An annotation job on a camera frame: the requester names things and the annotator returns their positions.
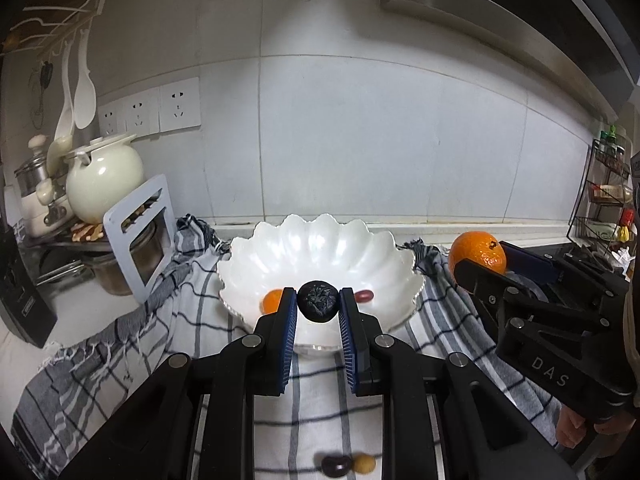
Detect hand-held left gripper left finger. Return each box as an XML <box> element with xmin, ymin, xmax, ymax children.
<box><xmin>65</xmin><ymin>287</ymin><xmax>301</xmax><ymax>480</ymax></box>

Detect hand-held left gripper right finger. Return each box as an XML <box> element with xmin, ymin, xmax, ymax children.
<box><xmin>338</xmin><ymin>287</ymin><xmax>576</xmax><ymax>480</ymax></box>

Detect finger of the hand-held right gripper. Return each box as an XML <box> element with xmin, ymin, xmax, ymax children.
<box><xmin>500</xmin><ymin>241</ymin><xmax>629</xmax><ymax>311</ymax></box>
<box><xmin>452</xmin><ymin>258</ymin><xmax>627</xmax><ymax>420</ymax></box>

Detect wrinkled dark fruit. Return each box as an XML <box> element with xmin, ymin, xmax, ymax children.
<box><xmin>297</xmin><ymin>281</ymin><xmax>340</xmax><ymax>322</ymax></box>

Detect large orange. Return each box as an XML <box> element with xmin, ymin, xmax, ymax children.
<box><xmin>448</xmin><ymin>230</ymin><xmax>508</xmax><ymax>288</ymax></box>

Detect white scalloped bowl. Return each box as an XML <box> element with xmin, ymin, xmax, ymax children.
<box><xmin>216</xmin><ymin>213</ymin><xmax>426</xmax><ymax>358</ymax></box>

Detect smooth dark plum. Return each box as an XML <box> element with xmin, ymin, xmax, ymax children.
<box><xmin>320</xmin><ymin>454</ymin><xmax>354</xmax><ymax>479</ymax></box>

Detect person's right hand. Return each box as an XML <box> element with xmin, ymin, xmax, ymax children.
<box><xmin>555</xmin><ymin>404</ymin><xmax>640</xmax><ymax>461</ymax></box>

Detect small orange citrus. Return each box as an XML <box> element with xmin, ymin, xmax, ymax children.
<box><xmin>261</xmin><ymin>288</ymin><xmax>285</xmax><ymax>314</ymax></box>

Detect grey checked cloth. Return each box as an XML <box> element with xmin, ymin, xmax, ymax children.
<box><xmin>11</xmin><ymin>214</ymin><xmax>566</xmax><ymax>480</ymax></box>

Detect glass lidded pot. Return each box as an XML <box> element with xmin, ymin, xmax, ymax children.
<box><xmin>85</xmin><ymin>220</ymin><xmax>171</xmax><ymax>297</ymax></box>

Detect pale blue board stand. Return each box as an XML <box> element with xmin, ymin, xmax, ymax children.
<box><xmin>103</xmin><ymin>174</ymin><xmax>177</xmax><ymax>305</ymax></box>

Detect woven trivet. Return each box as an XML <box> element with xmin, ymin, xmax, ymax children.
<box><xmin>70</xmin><ymin>222</ymin><xmax>108</xmax><ymax>243</ymax></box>

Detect cream ceramic pot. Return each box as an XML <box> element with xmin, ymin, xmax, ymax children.
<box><xmin>65</xmin><ymin>132</ymin><xmax>146</xmax><ymax>224</ymax></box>

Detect steel range hood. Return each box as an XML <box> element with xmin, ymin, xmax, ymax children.
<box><xmin>380</xmin><ymin>0</ymin><xmax>640</xmax><ymax>126</ymax></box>

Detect black kitchen appliance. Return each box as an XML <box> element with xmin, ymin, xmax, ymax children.
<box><xmin>0</xmin><ymin>225</ymin><xmax>58</xmax><ymax>348</ymax></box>

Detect white rice paddle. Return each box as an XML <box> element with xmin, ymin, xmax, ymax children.
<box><xmin>46</xmin><ymin>42</ymin><xmax>76</xmax><ymax>171</ymax></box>
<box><xmin>74</xmin><ymin>30</ymin><xmax>97</xmax><ymax>130</ymax></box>

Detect black wire spice rack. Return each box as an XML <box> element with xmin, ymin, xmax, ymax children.
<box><xmin>566</xmin><ymin>132</ymin><xmax>640</xmax><ymax>266</ymax></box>

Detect metal wire shelf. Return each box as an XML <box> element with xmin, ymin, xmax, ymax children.
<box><xmin>20</xmin><ymin>235</ymin><xmax>116</xmax><ymax>286</ymax></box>

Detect white wall socket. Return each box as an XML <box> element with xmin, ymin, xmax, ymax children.
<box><xmin>159</xmin><ymin>76</ymin><xmax>202</xmax><ymax>132</ymax></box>
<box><xmin>124</xmin><ymin>90</ymin><xmax>162</xmax><ymax>136</ymax></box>
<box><xmin>98</xmin><ymin>101</ymin><xmax>128</xmax><ymax>137</ymax></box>

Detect white branch wall rack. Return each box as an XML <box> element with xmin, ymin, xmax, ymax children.
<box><xmin>0</xmin><ymin>0</ymin><xmax>116</xmax><ymax>56</ymax></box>

